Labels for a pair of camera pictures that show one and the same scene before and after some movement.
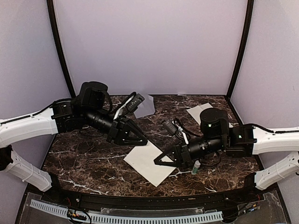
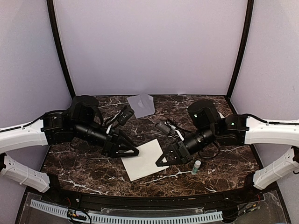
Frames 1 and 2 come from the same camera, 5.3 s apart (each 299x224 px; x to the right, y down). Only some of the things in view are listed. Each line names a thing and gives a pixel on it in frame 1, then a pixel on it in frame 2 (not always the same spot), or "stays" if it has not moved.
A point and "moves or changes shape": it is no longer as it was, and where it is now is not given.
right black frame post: x=249 y=9 stays
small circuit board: x=73 y=214 stays
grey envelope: x=146 y=108 stays
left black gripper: x=119 y=132 to x=116 y=136
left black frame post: x=51 y=11 stays
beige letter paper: x=142 y=158 moves or changes shape
